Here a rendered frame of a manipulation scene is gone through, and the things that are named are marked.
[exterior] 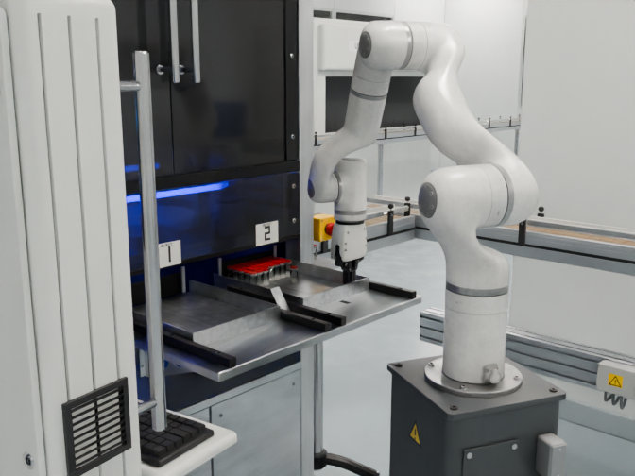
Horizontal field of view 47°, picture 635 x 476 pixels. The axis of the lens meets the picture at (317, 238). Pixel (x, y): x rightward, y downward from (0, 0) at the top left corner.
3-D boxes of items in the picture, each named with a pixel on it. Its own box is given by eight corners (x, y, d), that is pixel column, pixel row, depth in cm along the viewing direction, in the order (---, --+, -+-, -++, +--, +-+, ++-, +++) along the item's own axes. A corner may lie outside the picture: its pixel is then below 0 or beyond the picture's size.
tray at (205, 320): (105, 314, 178) (104, 300, 177) (190, 292, 197) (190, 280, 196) (193, 348, 156) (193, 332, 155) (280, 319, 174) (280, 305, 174)
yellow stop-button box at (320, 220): (302, 238, 225) (302, 215, 223) (317, 235, 230) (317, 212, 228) (320, 242, 220) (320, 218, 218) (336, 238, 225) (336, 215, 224)
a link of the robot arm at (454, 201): (522, 292, 139) (530, 166, 134) (438, 303, 132) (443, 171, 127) (484, 277, 150) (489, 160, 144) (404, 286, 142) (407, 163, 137)
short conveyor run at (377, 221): (292, 275, 228) (291, 226, 224) (257, 266, 238) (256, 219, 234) (418, 240, 277) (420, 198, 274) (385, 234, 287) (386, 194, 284)
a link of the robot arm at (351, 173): (339, 212, 185) (371, 210, 189) (339, 161, 183) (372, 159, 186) (325, 207, 193) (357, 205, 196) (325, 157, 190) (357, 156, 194)
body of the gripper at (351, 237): (351, 212, 198) (351, 253, 200) (326, 217, 190) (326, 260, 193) (373, 215, 193) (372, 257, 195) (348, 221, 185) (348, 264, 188)
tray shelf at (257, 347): (87, 327, 175) (86, 319, 174) (291, 271, 225) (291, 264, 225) (218, 382, 143) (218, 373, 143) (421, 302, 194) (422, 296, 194)
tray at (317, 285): (214, 285, 203) (213, 273, 202) (280, 268, 221) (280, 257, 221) (303, 312, 180) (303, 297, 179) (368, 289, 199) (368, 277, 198)
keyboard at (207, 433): (10, 411, 143) (9, 399, 143) (70, 386, 155) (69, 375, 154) (159, 468, 122) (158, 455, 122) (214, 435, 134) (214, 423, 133)
